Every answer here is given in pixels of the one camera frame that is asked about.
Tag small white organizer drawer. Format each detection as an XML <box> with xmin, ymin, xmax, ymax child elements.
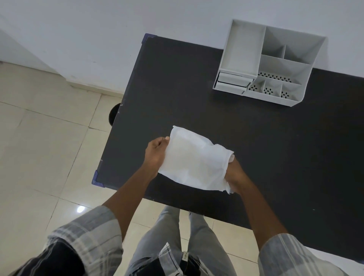
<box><xmin>214</xmin><ymin>72</ymin><xmax>254</xmax><ymax>95</ymax></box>

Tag person's right hand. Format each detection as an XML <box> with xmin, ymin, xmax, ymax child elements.
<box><xmin>224</xmin><ymin>154</ymin><xmax>252</xmax><ymax>194</ymax></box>

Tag grey plaid shirt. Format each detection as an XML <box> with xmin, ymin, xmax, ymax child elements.
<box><xmin>9</xmin><ymin>205</ymin><xmax>350</xmax><ymax>276</ymax></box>

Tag person's right forearm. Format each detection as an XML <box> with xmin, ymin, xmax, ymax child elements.
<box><xmin>237</xmin><ymin>179</ymin><xmax>289</xmax><ymax>252</ymax></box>

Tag person's left forearm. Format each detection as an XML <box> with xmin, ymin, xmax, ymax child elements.
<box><xmin>102</xmin><ymin>166</ymin><xmax>158</xmax><ymax>242</ymax></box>

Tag grey jeans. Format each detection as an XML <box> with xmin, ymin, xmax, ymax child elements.
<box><xmin>125</xmin><ymin>205</ymin><xmax>238</xmax><ymax>276</ymax></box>

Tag white plastic desk organizer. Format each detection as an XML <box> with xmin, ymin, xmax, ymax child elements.
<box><xmin>213</xmin><ymin>19</ymin><xmax>327</xmax><ymax>107</ymax></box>

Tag person's left hand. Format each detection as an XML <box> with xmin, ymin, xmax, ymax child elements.
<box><xmin>145</xmin><ymin>136</ymin><xmax>170</xmax><ymax>179</ymax></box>

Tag black table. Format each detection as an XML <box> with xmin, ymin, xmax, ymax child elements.
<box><xmin>91</xmin><ymin>33</ymin><xmax>364</xmax><ymax>261</ymax></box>

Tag white cloth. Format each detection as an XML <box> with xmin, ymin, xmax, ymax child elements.
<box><xmin>158</xmin><ymin>125</ymin><xmax>235</xmax><ymax>195</ymax></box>

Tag black round stool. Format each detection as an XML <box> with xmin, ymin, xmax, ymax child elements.
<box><xmin>109</xmin><ymin>103</ymin><xmax>122</xmax><ymax>126</ymax></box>

